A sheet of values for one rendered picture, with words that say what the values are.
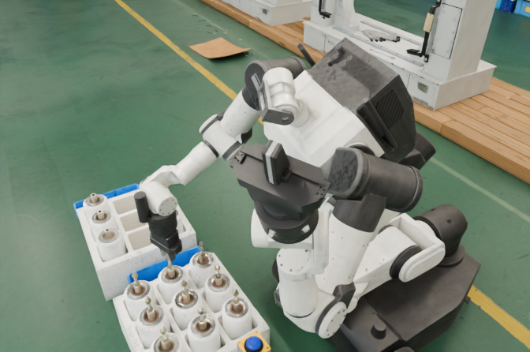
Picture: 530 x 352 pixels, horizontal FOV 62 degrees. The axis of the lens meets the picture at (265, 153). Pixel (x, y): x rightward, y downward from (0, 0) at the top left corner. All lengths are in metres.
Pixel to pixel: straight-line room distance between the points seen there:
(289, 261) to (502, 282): 1.42
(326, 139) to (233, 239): 1.18
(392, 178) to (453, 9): 2.12
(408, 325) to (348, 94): 0.89
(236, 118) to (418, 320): 0.90
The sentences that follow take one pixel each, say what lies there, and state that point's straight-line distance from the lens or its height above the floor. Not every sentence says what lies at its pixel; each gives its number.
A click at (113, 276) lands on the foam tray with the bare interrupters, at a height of 0.12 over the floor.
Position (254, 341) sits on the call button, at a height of 0.33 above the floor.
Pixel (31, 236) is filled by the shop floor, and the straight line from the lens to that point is 2.29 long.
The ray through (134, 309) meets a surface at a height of 0.21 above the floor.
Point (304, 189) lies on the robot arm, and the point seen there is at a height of 1.10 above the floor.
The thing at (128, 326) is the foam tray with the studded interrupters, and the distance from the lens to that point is 1.58.
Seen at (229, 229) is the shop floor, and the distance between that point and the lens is 2.07.
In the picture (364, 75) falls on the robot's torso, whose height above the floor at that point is 1.04.
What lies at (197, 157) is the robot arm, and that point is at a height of 0.69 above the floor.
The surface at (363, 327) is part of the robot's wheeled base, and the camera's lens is 1.51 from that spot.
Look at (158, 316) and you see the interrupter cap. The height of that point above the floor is 0.25.
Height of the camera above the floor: 1.43
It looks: 34 degrees down
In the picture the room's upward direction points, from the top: straight up
